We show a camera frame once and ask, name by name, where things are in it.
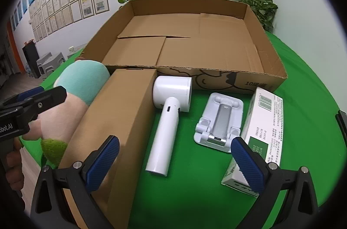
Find person's left hand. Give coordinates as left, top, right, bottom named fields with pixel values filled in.
left=5, top=146, right=25, bottom=191

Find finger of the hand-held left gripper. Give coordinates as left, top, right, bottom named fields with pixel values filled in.
left=0, top=86, right=67, bottom=122
left=17, top=87, right=45, bottom=100

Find white hair dryer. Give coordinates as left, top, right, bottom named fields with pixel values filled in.
left=146, top=76, right=193, bottom=177

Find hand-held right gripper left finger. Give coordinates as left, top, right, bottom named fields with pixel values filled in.
left=30, top=135, right=120, bottom=229

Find black cabinet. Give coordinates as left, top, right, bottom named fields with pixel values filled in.
left=22, top=43, right=41, bottom=79

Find white folding phone stand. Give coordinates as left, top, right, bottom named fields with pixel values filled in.
left=194, top=93, right=244, bottom=154

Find tall green potted plant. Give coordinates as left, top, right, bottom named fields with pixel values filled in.
left=225, top=0, right=278, bottom=33

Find black rounded object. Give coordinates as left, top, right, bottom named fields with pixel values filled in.
left=335, top=110, right=347, bottom=140

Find grey plastic stool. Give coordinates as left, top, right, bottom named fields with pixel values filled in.
left=36, top=52, right=54, bottom=75
left=43, top=54, right=65, bottom=78

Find large cardboard box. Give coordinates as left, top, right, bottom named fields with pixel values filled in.
left=79, top=0, right=288, bottom=95

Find long cardboard box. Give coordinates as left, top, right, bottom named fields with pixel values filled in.
left=58, top=69, right=158, bottom=229

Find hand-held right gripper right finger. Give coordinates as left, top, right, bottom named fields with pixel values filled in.
left=230, top=136, right=322, bottom=229

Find white and green carton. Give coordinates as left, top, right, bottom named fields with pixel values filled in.
left=221, top=87, right=285, bottom=197

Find green tablecloth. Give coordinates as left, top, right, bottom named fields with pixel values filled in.
left=20, top=31, right=345, bottom=229

